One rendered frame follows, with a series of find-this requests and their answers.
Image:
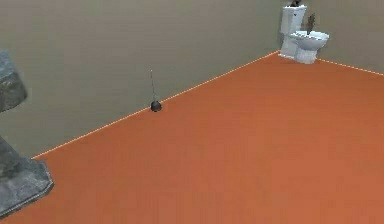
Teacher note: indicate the black toilet plunger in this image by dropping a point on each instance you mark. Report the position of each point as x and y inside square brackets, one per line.
[155, 106]

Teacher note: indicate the white toilet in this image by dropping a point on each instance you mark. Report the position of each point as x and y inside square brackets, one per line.
[301, 40]

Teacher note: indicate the dark object on toilet tank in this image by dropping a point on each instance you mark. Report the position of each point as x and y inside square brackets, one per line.
[295, 3]

